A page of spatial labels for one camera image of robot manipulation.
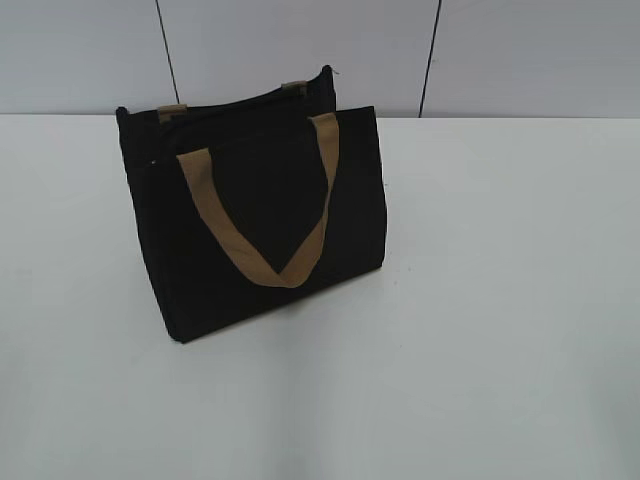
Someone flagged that black tote bag tan handles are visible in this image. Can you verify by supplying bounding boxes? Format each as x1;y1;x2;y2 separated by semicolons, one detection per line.
115;66;387;343

